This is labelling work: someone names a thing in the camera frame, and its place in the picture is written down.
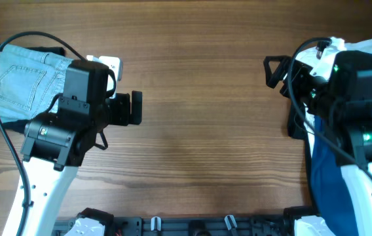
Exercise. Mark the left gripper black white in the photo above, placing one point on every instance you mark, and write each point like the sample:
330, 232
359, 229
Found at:
123, 117

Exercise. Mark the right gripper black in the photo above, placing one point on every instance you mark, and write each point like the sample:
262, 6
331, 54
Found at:
291, 78

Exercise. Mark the light blue denim shorts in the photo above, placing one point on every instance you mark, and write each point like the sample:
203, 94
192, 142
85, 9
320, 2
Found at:
28, 81

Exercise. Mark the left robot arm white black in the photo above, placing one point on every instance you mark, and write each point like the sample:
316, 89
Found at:
56, 140

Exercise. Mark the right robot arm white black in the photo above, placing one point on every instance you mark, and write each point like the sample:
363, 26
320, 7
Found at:
350, 141

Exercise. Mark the black garment under pile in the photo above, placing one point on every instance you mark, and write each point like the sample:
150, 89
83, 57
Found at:
296, 131

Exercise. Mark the dark blue t-shirt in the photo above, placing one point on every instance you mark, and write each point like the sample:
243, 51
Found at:
344, 199

